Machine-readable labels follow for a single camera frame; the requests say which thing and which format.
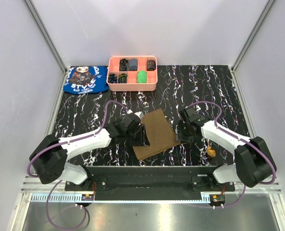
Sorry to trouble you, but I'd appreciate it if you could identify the brown cloth napkin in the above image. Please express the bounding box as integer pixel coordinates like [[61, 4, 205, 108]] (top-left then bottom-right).
[[133, 109, 180, 161]]

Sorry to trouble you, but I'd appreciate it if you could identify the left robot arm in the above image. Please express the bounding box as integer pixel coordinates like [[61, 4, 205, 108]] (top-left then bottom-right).
[[28, 112, 150, 191]]

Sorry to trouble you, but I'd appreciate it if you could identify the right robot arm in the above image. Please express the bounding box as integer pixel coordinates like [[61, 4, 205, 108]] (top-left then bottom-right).
[[176, 106, 277, 191]]

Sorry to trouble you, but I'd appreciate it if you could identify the gold spoon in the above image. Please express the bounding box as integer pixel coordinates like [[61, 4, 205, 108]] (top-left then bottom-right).
[[206, 139, 216, 158]]

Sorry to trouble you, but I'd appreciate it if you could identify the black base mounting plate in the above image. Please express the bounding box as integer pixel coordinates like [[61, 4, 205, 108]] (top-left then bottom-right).
[[65, 166, 235, 203]]

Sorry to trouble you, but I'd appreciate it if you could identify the black marble pattern mat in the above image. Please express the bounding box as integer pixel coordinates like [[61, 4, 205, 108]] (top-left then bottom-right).
[[52, 65, 249, 167]]

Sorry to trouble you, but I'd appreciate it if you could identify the green rolled sock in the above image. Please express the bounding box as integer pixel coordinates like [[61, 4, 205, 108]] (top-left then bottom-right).
[[136, 70, 148, 84]]

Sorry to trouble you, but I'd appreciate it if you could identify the black blue rolled sock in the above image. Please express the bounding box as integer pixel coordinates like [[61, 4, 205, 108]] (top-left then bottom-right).
[[108, 73, 118, 84]]

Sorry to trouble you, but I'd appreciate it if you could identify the pink compartment tray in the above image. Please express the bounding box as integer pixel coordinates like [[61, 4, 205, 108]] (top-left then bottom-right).
[[106, 56, 158, 91]]

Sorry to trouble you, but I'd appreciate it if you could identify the dark patterned rolled sock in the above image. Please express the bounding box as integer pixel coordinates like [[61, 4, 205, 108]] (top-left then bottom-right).
[[147, 60, 156, 71]]

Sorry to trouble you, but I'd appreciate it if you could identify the black yellow rolled sock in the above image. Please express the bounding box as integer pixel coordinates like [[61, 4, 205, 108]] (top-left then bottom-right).
[[119, 58, 129, 71]]

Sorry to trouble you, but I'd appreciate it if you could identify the grey rolled sock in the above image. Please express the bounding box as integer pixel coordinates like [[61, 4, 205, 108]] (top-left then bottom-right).
[[128, 58, 138, 71]]

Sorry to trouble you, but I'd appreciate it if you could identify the blue printed t-shirt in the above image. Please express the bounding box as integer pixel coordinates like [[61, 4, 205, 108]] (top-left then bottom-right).
[[63, 66, 109, 95]]

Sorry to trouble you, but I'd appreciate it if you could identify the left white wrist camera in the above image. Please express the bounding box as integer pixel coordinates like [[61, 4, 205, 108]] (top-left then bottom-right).
[[126, 110, 144, 120]]

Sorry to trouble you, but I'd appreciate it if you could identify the left aluminium frame post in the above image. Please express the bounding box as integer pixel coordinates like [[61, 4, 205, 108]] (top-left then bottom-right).
[[23, 0, 67, 73]]

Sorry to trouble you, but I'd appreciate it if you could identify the aluminium frame post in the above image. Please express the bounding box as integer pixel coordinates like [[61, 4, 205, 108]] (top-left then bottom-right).
[[23, 0, 67, 73], [231, 0, 277, 71]]

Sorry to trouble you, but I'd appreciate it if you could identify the right aluminium frame post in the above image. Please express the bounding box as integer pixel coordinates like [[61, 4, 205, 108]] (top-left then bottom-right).
[[231, 0, 277, 71]]

